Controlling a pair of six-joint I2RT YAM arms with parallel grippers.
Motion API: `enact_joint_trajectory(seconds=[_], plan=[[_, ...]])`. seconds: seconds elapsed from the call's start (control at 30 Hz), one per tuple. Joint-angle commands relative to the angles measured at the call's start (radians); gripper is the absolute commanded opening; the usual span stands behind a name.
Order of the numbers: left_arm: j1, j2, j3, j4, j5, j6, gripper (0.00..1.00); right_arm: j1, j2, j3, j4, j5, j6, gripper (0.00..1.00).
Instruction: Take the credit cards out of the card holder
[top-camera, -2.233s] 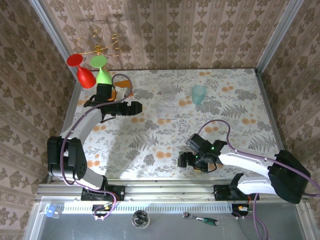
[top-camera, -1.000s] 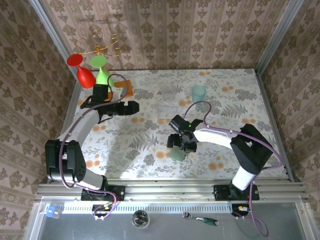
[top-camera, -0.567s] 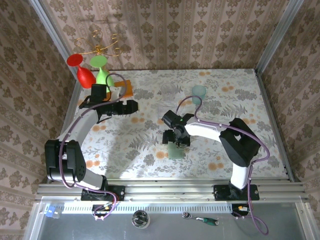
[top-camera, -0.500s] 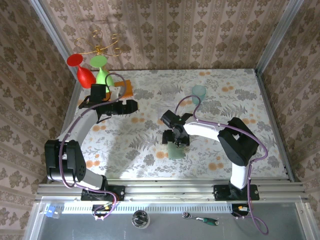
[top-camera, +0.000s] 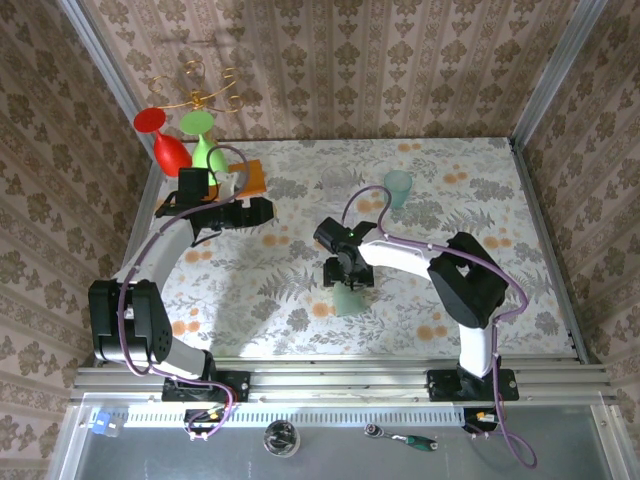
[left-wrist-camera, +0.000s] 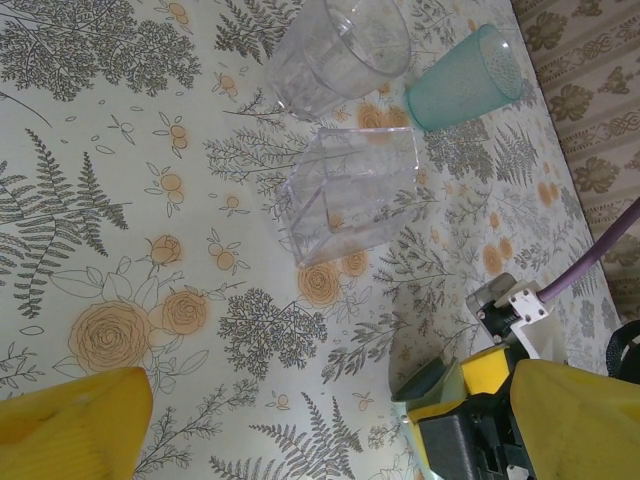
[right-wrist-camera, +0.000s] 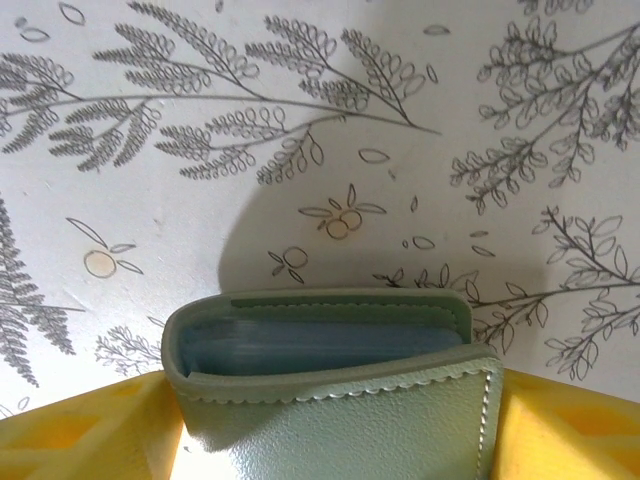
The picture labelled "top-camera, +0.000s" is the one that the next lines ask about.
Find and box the mint green card holder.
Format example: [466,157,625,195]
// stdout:
[333,283,370,317]

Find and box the orange wooden rack base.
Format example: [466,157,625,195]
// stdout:
[207,158,268,201]

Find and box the floral table cover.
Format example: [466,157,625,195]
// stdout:
[115,137,575,359]

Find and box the clear glass tumbler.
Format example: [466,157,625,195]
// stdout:
[319,165,354,206]

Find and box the red wine glass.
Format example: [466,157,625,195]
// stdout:
[133,107,194,179]

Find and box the teal plastic cup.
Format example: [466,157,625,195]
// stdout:
[383,169,414,210]

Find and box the green wine glass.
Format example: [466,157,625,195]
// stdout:
[179,110,227,174]

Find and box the ratchet wrench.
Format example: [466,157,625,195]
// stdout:
[363,422,439,451]

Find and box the round steel cup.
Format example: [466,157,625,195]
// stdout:
[263,419,301,457]

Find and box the blue white plastic connector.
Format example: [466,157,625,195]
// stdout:
[89,410,124,439]

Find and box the grey metal bench top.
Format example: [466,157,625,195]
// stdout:
[47,392,624,480]

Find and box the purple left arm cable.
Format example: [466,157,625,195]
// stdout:
[117,144,251,442]

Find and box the aluminium table side rail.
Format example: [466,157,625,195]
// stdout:
[94,149,169,366]
[507,137,591,364]

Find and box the long aluminium frame rail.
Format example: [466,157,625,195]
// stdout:
[69,355,619,405]

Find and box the gold wire glass rack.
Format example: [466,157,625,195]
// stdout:
[148,59,246,115]

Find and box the white slotted cable duct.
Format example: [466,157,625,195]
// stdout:
[122,410,466,429]

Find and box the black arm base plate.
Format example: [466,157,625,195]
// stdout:
[427,368,520,402]
[162,369,251,404]

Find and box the black connector with wires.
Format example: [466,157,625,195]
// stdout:
[183,407,236,442]
[462,407,501,439]

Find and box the aluminium frame post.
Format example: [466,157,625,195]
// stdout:
[57,0,156,156]
[509,0,609,146]

